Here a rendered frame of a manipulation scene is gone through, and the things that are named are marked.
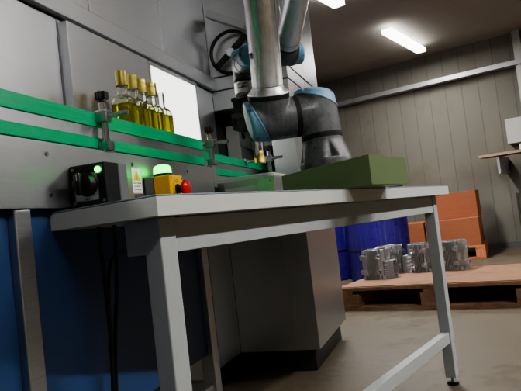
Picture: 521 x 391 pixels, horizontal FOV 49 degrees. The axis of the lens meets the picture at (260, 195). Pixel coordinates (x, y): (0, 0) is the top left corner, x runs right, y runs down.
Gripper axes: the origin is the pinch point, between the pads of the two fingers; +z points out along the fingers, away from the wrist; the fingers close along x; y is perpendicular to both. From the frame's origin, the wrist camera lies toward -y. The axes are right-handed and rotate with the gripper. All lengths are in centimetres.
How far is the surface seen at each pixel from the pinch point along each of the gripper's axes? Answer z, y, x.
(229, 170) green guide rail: 1.2, 22.0, -30.4
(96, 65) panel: -30, 39, 31
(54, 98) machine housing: -18, 42, 49
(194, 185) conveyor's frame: 10.1, 11.1, 31.4
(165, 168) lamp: 7, 6, 59
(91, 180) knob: 11, 6, 91
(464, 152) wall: -37, -97, -646
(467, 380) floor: 92, -57, -50
